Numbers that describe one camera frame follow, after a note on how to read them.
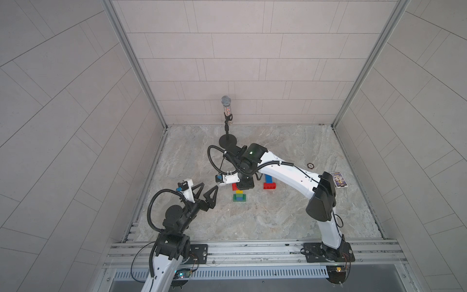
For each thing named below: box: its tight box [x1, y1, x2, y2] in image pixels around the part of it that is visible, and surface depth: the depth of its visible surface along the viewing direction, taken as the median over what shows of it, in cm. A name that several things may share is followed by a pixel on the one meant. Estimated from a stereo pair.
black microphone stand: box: [218, 112, 238, 149], surface depth 110 cm
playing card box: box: [329, 170, 349, 189], surface depth 93 cm
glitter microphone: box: [220, 94, 232, 117], surface depth 88 cm
